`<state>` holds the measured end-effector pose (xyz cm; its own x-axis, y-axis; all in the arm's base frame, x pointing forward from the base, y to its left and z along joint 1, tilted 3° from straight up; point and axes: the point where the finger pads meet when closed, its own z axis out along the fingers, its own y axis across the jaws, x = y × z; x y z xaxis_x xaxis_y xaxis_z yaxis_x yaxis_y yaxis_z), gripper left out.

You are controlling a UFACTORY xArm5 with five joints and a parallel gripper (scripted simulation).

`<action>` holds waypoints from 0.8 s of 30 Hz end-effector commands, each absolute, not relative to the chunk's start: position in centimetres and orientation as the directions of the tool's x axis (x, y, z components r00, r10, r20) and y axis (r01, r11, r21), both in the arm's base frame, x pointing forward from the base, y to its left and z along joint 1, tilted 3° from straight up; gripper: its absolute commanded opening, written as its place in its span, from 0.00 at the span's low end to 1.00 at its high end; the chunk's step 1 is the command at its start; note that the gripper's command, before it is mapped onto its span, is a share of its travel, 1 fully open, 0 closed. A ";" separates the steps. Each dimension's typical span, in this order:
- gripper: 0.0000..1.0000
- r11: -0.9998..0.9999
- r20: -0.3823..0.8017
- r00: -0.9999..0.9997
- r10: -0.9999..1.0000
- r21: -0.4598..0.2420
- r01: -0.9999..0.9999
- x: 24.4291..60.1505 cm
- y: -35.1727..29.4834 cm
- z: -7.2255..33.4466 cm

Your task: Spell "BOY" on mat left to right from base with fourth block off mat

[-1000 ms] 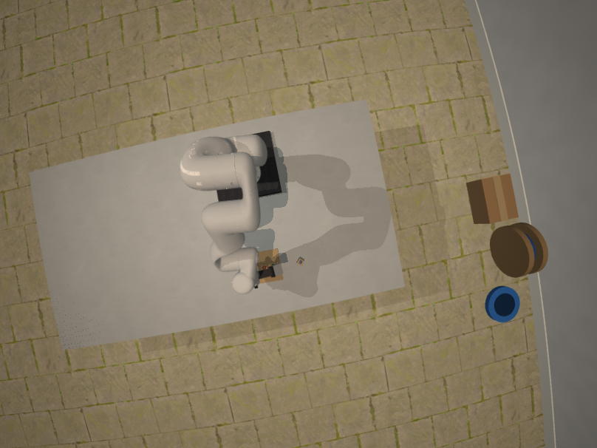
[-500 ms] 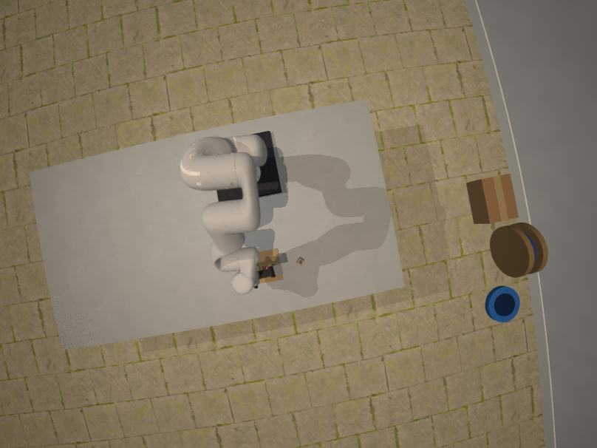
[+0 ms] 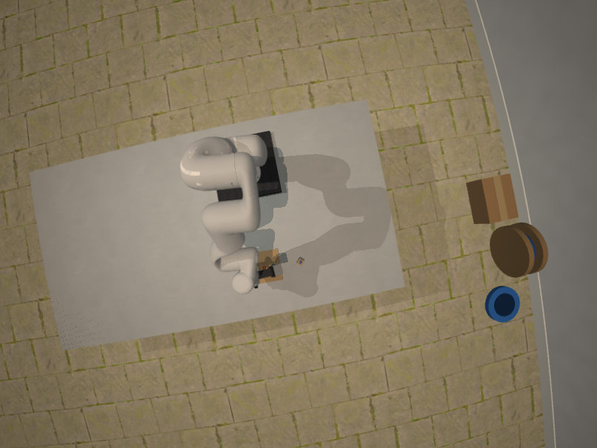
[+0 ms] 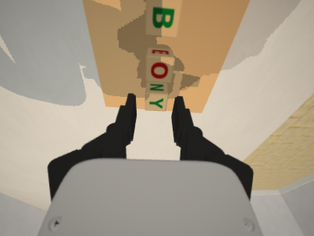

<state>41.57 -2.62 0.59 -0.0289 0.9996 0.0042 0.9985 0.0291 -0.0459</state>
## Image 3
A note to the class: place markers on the brown flat mat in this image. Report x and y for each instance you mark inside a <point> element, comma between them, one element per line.
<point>268,257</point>

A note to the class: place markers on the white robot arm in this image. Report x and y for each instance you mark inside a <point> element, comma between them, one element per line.
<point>206,165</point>

